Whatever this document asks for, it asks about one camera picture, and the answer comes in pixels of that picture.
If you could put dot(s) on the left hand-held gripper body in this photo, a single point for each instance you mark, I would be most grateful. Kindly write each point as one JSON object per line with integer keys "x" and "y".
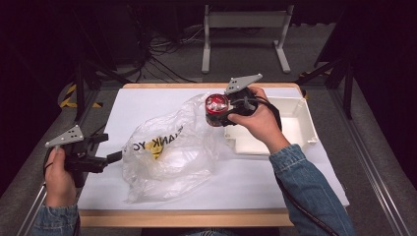
{"x": 82, "y": 159}

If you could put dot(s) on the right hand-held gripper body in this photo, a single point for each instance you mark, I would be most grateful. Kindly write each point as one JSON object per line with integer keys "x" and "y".
{"x": 241, "y": 100}

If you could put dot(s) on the red can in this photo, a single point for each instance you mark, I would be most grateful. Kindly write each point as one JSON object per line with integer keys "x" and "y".
{"x": 216, "y": 105}

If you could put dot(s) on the clear plastic bag smiley print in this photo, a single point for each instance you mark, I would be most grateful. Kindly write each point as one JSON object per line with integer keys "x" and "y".
{"x": 183, "y": 157}

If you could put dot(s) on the white plastic tray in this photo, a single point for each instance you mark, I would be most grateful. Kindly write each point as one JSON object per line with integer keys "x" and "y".
{"x": 295, "y": 128}

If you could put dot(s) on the person's right hand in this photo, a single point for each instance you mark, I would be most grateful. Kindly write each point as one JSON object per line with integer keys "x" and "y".
{"x": 262, "y": 123}

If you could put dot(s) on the person's left hand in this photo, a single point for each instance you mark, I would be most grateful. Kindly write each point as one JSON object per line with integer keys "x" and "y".
{"x": 59, "y": 183}

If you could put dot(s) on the yellow black striped tape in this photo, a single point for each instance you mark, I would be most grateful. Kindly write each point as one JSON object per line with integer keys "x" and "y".
{"x": 65, "y": 102}

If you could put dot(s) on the black tripod stand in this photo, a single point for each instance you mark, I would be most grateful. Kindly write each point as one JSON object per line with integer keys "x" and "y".
{"x": 348, "y": 91}
{"x": 79, "y": 91}

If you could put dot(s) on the white paper sheet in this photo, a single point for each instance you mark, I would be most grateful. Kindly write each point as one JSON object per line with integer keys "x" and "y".
{"x": 246, "y": 183}

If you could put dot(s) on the white metal stand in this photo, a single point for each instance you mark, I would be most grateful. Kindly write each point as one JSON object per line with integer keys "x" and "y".
{"x": 246, "y": 19}

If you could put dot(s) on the metal floor rail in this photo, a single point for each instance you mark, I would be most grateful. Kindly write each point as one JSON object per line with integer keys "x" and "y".
{"x": 370, "y": 170}
{"x": 32, "y": 213}

